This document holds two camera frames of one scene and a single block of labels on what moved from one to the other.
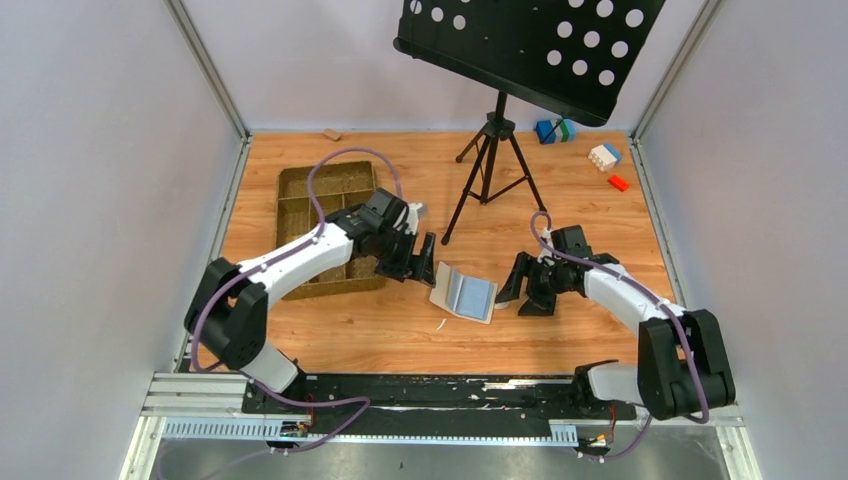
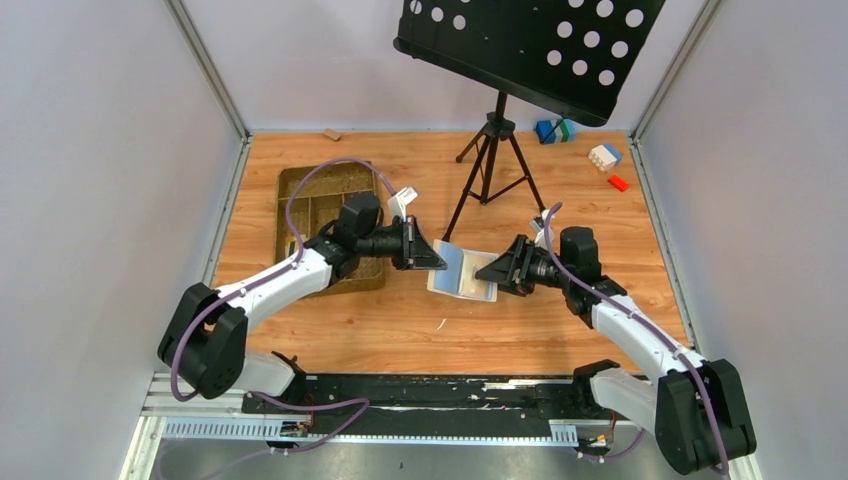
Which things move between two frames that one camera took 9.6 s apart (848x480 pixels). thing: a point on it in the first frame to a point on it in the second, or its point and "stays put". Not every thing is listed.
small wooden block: [331, 133] stays put
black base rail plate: [436, 399] stays put
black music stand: [572, 57] stays put
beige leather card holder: [468, 297] to [459, 278]
